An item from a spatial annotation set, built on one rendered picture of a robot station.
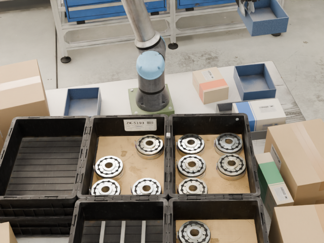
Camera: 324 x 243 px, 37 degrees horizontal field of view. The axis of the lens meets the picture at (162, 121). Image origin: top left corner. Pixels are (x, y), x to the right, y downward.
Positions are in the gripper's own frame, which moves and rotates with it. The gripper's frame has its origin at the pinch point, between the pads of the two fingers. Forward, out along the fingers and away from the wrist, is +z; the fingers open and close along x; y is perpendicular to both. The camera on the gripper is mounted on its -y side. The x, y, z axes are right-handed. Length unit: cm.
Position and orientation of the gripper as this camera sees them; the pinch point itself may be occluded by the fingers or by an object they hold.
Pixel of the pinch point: (245, 12)
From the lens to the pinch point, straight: 210.2
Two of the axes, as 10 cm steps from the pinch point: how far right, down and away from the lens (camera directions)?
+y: 1.4, 6.8, -7.2
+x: 9.8, -1.8, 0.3
